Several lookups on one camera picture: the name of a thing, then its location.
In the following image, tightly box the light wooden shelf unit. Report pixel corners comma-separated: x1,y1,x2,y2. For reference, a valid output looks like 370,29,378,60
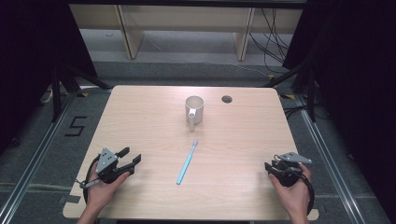
68,4,304,62

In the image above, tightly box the person's left hand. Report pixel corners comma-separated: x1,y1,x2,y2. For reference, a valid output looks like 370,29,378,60
84,169,132,214

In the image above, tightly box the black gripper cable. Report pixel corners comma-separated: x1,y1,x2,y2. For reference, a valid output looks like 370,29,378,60
298,172,316,217
82,154,102,205

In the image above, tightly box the thick white cable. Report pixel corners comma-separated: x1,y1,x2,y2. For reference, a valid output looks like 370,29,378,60
39,88,54,105

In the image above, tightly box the blue toothbrush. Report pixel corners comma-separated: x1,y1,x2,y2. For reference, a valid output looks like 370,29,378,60
176,138,200,186

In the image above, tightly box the black curtain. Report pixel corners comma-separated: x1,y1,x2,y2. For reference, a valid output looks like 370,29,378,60
0,0,98,155
282,0,396,218

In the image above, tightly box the grey tape strip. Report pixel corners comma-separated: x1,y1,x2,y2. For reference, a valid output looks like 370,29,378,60
57,194,82,205

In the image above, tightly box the white cup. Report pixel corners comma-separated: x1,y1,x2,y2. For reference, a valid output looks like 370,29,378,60
184,95,205,133

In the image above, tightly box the black floor cable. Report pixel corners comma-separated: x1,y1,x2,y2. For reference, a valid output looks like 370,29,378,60
282,105,313,120

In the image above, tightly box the black metal stand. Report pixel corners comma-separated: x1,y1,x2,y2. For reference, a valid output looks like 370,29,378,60
263,58,318,123
50,61,114,123

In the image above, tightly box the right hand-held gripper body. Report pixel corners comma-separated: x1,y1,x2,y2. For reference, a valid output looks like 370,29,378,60
271,151,313,188

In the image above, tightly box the person's right hand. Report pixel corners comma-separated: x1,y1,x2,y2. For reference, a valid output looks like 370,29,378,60
268,162,313,217

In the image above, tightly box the aluminium floor rail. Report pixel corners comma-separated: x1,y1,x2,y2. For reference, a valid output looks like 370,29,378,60
293,92,368,224
0,91,79,224

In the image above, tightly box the bundle of black cables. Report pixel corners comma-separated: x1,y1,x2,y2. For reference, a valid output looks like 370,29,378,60
248,7,294,75

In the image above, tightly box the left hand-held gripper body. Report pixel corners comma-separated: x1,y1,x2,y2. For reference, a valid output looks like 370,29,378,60
94,147,126,185

